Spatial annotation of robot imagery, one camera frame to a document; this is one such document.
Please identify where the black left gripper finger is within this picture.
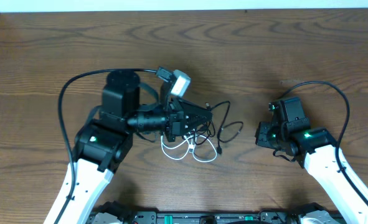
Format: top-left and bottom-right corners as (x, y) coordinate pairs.
(180, 99), (212, 120)
(182, 118), (212, 136)

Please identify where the white USB cable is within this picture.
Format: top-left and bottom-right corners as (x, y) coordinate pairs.
(160, 132), (219, 164)

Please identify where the black USB cable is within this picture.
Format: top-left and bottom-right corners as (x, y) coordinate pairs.
(183, 100), (244, 155)

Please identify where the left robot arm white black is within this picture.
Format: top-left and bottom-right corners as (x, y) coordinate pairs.
(45, 67), (212, 223)

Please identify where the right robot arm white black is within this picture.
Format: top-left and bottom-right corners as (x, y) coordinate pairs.
(255, 97), (368, 223)

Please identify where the black right camera cable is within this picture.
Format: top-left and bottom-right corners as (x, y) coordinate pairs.
(278, 80), (368, 223)

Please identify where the black camera cable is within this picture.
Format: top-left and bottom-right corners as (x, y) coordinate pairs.
(278, 80), (368, 223)
(52, 67), (159, 224)

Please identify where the black left camera cable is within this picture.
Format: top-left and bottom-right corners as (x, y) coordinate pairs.
(52, 67), (159, 224)

